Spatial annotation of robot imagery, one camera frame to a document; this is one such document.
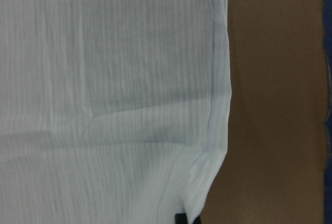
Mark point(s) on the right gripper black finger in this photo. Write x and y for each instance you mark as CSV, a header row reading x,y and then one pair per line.
x,y
180,218

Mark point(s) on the light blue button-up shirt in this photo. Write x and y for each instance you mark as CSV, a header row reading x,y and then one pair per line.
x,y
112,111

